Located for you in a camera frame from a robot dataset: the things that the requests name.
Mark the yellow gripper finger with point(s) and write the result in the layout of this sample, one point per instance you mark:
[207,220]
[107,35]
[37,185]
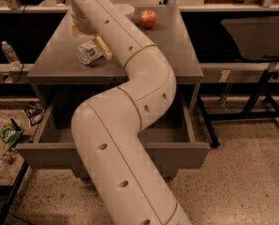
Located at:
[107,53]

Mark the grey metal cabinet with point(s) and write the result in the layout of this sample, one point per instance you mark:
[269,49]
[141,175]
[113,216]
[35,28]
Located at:
[58,62]

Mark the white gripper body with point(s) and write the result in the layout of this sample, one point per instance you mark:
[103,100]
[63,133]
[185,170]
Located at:
[80,27]

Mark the red apple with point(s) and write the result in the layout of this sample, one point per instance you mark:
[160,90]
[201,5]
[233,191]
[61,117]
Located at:
[147,19]

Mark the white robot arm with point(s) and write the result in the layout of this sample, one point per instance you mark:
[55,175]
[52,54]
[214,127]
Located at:
[106,127]

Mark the open grey top drawer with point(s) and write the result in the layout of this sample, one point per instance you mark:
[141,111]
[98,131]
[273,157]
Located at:
[170,141]

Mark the black table leg frame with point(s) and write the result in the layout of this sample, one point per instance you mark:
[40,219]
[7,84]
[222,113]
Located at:
[247,111]

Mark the black left table leg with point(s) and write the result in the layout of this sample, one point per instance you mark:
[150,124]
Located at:
[13,192]

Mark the plastic bottle on floor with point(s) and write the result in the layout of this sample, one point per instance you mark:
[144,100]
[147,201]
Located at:
[5,160]

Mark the dark snack packet on floor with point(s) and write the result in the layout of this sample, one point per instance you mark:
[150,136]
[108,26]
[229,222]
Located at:
[34,113]

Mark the green snack bag on floor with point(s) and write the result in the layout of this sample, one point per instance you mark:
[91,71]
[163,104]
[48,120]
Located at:
[9,134]

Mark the clear plastic water bottle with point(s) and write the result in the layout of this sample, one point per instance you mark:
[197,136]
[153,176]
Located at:
[88,52]

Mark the grey chair seat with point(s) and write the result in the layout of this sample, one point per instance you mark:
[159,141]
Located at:
[257,39]

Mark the white ceramic bowl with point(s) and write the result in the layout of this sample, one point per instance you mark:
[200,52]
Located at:
[127,10]

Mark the upright water bottle on shelf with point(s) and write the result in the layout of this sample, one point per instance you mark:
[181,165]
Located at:
[11,55]

